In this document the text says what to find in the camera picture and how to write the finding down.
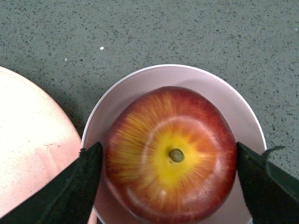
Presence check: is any red yellow apple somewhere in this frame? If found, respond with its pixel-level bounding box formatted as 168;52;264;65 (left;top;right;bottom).
104;86;237;224

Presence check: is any pink round plate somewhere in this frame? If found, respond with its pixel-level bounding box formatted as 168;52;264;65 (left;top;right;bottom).
0;66;98;224

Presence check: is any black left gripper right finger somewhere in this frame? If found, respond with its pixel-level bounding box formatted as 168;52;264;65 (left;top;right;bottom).
237;142;299;224

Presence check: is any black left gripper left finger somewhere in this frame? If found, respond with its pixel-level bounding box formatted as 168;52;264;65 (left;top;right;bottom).
0;142;103;224

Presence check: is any pale pink bowl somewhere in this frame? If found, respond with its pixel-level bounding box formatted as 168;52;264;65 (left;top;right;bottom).
81;64;267;224

